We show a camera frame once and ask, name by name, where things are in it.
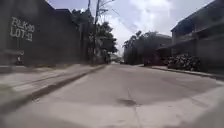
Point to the grey concrete pavement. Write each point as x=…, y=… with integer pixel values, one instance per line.
x=36, y=78

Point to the dark leafy trees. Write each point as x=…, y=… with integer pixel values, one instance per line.
x=143, y=46

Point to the dark two-storey building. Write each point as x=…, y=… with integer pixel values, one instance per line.
x=200, y=36

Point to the raised concrete kerb strip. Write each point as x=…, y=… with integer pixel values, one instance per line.
x=186, y=71

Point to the dark grey wall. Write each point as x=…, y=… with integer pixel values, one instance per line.
x=43, y=36

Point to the group of trees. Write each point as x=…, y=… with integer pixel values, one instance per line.
x=101, y=40

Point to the bare pole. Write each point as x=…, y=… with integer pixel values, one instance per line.
x=96, y=30

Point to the grey concrete road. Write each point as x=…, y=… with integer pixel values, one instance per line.
x=123, y=86

